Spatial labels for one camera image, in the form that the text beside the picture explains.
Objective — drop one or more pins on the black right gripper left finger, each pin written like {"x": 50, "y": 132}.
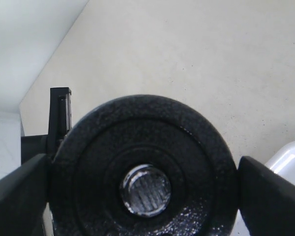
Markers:
{"x": 23, "y": 197}

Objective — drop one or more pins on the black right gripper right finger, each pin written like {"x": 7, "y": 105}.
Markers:
{"x": 266, "y": 200}

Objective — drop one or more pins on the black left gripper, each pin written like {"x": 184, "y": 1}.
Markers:
{"x": 59, "y": 125}

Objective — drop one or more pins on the black weight plate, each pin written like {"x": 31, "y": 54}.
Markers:
{"x": 105, "y": 145}

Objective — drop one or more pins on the chrome threaded dumbbell bar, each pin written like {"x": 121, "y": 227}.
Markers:
{"x": 145, "y": 191}

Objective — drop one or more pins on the white plastic tray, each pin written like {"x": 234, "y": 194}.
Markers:
{"x": 283, "y": 162}

